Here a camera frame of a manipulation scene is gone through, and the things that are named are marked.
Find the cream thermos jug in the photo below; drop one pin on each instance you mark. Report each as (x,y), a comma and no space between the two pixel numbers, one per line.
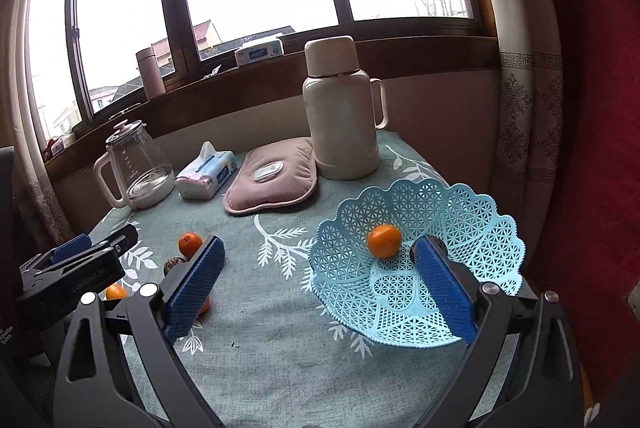
(340,123)

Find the black chair back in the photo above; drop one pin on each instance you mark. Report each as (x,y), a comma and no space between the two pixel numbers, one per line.
(7,198)

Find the pink hot water bag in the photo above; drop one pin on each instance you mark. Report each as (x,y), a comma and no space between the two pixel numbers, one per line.
(275,178)

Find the pink tumbler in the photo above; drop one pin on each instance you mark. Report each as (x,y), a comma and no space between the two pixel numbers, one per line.
(151,76)

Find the blue and white tissue pack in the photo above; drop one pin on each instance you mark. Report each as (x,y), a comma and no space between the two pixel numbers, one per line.
(205,171)

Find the red fabric chair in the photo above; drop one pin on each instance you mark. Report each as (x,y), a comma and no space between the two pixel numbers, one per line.
(595,133)

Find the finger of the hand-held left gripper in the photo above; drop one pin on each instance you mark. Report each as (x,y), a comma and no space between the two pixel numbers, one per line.
(70,249)
(117,239)

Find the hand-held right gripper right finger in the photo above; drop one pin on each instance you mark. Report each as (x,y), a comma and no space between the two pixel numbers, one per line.
(445,293)

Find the light blue plastic lattice basket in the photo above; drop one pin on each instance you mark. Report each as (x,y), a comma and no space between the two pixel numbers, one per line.
(400,208)

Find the dark brown round fruit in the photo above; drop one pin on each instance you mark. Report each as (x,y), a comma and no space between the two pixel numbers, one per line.
(172,265)
(414,253)

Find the white and blue wipes pack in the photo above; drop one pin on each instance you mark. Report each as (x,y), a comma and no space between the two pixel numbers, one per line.
(260,52)

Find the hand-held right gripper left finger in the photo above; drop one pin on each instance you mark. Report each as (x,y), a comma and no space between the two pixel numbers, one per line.
(195,288)

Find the beige patterned curtain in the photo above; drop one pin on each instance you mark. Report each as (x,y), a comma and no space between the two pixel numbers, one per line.
(520,108)
(20,118)

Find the small tangerine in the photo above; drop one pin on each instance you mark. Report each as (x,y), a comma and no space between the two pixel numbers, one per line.
(205,305)
(384,240)
(189,244)

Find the small red box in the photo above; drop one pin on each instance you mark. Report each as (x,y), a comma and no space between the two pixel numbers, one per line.
(56,146)

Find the large smooth orange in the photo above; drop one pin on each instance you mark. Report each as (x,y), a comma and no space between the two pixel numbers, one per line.
(116,292)

